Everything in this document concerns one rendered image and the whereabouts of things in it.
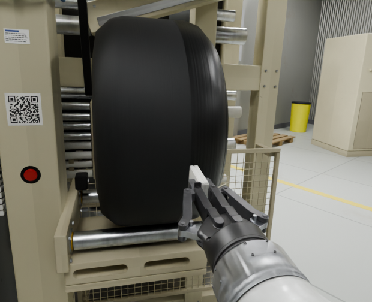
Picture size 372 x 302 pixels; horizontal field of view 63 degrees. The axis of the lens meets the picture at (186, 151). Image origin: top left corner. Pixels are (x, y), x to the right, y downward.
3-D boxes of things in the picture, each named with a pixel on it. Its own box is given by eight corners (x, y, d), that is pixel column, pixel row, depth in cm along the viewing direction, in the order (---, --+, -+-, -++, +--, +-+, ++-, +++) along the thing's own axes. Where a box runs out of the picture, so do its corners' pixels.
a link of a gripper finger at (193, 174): (203, 200, 50) (198, 200, 49) (192, 180, 56) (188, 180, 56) (204, 183, 48) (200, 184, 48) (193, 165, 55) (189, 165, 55)
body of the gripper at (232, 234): (287, 236, 34) (251, 193, 42) (214, 244, 32) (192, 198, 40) (275, 287, 36) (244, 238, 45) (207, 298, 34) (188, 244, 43)
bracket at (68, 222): (56, 274, 71) (53, 236, 68) (74, 204, 108) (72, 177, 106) (71, 272, 72) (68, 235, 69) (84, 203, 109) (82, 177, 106)
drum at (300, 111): (293, 129, 779) (297, 100, 761) (311, 131, 747) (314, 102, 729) (284, 130, 749) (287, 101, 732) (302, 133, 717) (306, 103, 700)
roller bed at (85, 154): (41, 181, 114) (33, 101, 106) (48, 169, 128) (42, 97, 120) (96, 179, 119) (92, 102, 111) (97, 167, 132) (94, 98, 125)
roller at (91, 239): (67, 241, 73) (69, 227, 76) (69, 254, 75) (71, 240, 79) (207, 228, 81) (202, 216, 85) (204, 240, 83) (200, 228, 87)
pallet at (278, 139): (261, 135, 684) (262, 130, 681) (297, 142, 625) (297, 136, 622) (227, 142, 603) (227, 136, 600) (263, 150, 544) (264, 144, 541)
